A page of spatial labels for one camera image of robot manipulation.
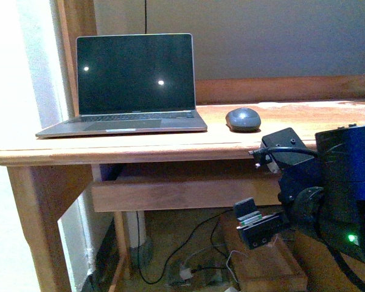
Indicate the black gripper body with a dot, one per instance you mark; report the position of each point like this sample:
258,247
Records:
260,232

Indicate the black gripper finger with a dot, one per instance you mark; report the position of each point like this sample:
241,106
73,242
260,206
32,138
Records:
246,211

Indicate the dark grey computer mouse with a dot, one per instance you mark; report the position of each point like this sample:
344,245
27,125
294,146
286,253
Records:
243,120

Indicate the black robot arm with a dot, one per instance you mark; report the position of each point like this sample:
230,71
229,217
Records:
322,193

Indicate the wooden plank on floor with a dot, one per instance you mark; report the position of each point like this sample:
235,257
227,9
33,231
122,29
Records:
271,267

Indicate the wooden pull-out keyboard tray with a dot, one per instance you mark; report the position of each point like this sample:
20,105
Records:
141,193

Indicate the grey open laptop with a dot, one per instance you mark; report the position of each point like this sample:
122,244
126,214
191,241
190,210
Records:
130,84

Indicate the wooden desk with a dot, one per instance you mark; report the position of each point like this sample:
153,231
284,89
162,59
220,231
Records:
48,175

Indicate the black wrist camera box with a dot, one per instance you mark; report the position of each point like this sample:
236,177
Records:
290,146

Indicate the wooden door frame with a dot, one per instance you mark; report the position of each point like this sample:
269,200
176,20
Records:
77,19

